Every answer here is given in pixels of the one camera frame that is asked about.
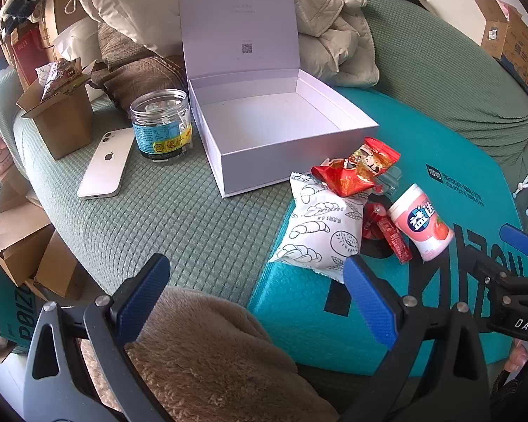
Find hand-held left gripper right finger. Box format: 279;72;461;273
341;255;491;422

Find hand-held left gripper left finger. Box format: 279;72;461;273
24;252;172;422

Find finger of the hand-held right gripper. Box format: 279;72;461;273
499;223;528;258
462;244;528;295

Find pink gum bottle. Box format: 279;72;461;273
387;183;455;262

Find clear plastic clip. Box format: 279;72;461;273
374;167;401;196

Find white hinged gift box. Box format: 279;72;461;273
177;0;380;198

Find person's right hand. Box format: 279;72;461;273
504;340;528;374

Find green sofa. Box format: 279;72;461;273
0;0;528;308

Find large teal bubble mailer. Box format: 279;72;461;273
246;85;528;376

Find white bread packet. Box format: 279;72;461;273
268;171;365;282

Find beige plush cloth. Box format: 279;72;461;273
81;286;339;422

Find folded teal mailer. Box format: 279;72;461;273
0;237;38;357

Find flattened cardboard pieces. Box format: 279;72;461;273
0;171;84;300

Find white smartphone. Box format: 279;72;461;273
77;127;136;200

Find clear plastic jar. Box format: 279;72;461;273
130;89;194;163

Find open printed cardboard box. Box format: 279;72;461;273
474;0;528;108

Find small brown cardboard box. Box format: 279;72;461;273
17;59;98;160

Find brown cushion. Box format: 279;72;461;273
90;22;190;115

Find brown foil snack packet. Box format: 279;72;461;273
35;59;86;100

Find beige padded jacket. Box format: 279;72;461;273
75;0;381;89

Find white paper bag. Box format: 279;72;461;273
53;22;100;62

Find red paper bag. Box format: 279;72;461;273
11;26;45;89

